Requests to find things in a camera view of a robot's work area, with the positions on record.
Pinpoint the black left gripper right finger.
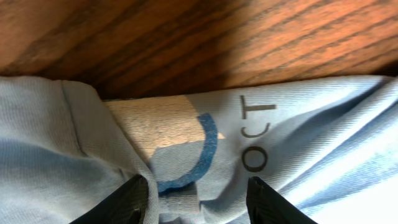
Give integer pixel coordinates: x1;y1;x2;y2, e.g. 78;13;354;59
246;177;317;224

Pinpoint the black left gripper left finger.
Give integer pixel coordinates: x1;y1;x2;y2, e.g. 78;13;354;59
71;175;149;224

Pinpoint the light blue t-shirt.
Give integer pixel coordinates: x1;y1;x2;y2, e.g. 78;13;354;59
1;75;397;223

